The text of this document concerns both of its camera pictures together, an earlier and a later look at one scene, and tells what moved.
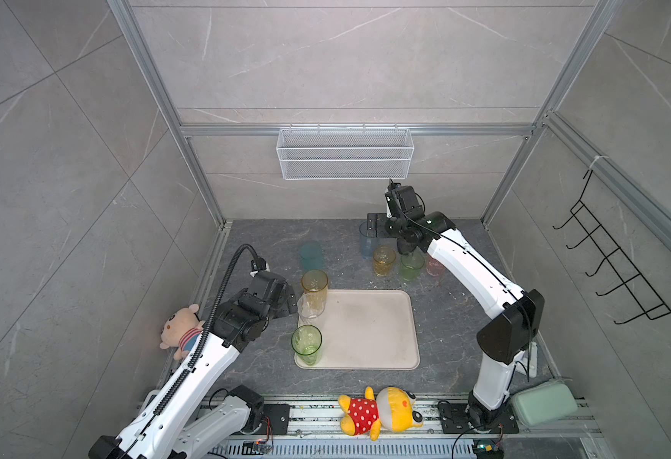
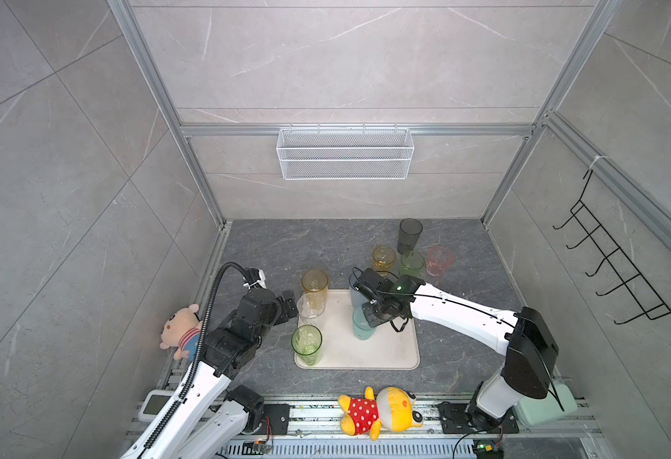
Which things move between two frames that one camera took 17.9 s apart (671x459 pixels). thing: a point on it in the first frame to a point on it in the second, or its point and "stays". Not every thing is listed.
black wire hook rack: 651,301 stays
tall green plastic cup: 306,341 stays
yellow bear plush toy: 393,410 stays
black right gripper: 381,226 to 367,309
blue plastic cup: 368,244 to 357,298
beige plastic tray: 367,329 stays
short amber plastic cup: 383,257 stays
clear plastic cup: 311,304 stays
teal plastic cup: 312,255 to 362,329
